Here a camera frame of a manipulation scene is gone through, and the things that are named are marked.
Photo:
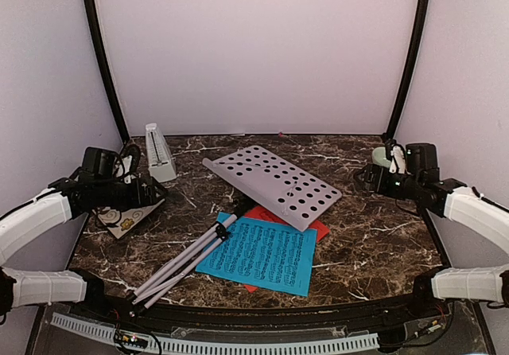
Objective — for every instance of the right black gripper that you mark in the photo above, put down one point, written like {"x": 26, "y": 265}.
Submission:
{"x": 372, "y": 169}

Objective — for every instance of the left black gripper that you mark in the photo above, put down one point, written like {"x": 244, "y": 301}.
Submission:
{"x": 139, "y": 200}

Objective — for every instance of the white music stand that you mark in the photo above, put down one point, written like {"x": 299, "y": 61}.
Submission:
{"x": 289, "y": 192}

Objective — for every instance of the blue sheet music page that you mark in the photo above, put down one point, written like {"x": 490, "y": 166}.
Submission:
{"x": 264, "y": 254}

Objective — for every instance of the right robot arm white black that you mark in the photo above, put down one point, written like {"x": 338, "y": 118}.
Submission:
{"x": 412, "y": 173}

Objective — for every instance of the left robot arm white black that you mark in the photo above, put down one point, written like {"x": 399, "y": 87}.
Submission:
{"x": 105, "y": 179}

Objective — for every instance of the pale green bowl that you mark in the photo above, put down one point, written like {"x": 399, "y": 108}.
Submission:
{"x": 379, "y": 157}

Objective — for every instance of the white metronome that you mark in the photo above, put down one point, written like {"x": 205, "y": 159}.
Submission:
{"x": 160, "y": 161}

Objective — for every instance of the floral square plate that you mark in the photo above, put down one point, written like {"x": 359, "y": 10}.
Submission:
{"x": 120, "y": 223}

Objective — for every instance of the red sheet music page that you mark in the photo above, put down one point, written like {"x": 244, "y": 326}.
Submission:
{"x": 262, "y": 214}

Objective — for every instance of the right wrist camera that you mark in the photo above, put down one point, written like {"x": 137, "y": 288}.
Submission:
{"x": 395, "y": 155}

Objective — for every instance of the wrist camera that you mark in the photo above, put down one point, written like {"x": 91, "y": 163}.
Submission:
{"x": 127, "y": 163}
{"x": 395, "y": 155}

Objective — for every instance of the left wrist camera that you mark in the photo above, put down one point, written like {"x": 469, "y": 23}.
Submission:
{"x": 127, "y": 163}

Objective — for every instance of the black front rail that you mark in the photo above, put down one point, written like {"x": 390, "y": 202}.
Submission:
{"x": 384, "y": 313}

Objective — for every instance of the grey cable duct strip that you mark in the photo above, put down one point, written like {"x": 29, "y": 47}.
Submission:
{"x": 137, "y": 342}

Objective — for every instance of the right black frame post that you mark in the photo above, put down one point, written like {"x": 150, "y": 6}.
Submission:
{"x": 408, "y": 69}

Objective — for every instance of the black frame post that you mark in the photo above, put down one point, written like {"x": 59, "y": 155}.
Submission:
{"x": 104, "y": 69}
{"x": 408, "y": 69}

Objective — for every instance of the left black frame post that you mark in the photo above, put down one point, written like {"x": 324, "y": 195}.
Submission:
{"x": 104, "y": 69}

